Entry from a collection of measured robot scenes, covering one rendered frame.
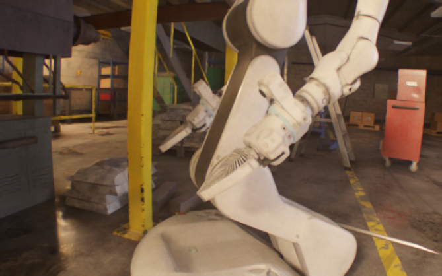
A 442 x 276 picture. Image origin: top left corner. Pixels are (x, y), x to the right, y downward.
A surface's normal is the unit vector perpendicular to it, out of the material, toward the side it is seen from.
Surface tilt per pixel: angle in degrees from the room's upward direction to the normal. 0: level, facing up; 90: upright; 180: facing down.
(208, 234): 73
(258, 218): 96
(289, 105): 66
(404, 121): 90
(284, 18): 90
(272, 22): 89
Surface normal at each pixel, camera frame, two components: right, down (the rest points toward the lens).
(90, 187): -0.05, -0.33
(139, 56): -0.30, 0.12
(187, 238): 0.35, -0.13
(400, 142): -0.61, 0.08
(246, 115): 0.34, 0.15
